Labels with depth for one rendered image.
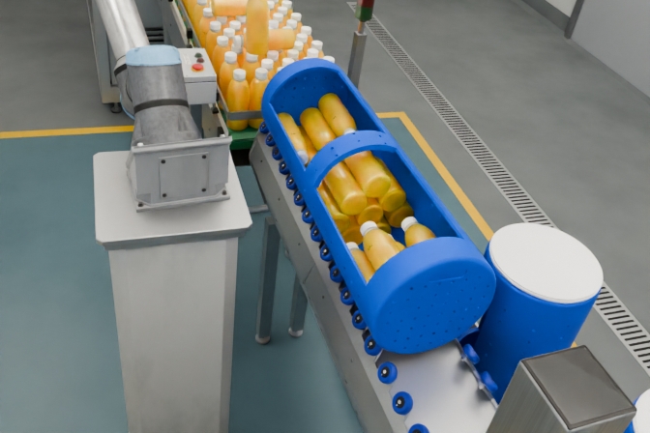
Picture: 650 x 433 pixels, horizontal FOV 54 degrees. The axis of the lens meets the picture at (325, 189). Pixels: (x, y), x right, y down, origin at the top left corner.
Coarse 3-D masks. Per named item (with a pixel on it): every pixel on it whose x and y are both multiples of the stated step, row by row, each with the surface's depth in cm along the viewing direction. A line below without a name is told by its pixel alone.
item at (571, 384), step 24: (528, 360) 46; (552, 360) 46; (576, 360) 46; (528, 384) 45; (552, 384) 44; (576, 384) 44; (600, 384) 45; (504, 408) 48; (528, 408) 45; (552, 408) 43; (576, 408) 43; (600, 408) 43; (624, 408) 43; (504, 432) 48; (528, 432) 45; (552, 432) 43; (576, 432) 42; (600, 432) 43
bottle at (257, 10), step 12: (252, 0) 192; (264, 0) 193; (252, 12) 193; (264, 12) 193; (252, 24) 195; (264, 24) 195; (252, 36) 196; (264, 36) 197; (252, 48) 198; (264, 48) 199
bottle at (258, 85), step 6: (258, 78) 205; (264, 78) 206; (252, 84) 207; (258, 84) 206; (264, 84) 206; (252, 90) 207; (258, 90) 206; (264, 90) 207; (252, 96) 208; (258, 96) 207; (252, 102) 210; (258, 102) 209; (252, 108) 211; (258, 108) 210; (252, 120) 213; (258, 120) 213; (252, 126) 215; (258, 126) 214
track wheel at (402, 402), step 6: (396, 396) 129; (402, 396) 128; (408, 396) 127; (396, 402) 129; (402, 402) 128; (408, 402) 127; (396, 408) 128; (402, 408) 127; (408, 408) 126; (402, 414) 127
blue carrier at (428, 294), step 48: (288, 96) 192; (288, 144) 170; (336, 144) 155; (384, 144) 155; (432, 192) 145; (336, 240) 143; (432, 240) 128; (384, 288) 125; (432, 288) 127; (480, 288) 133; (384, 336) 132; (432, 336) 138
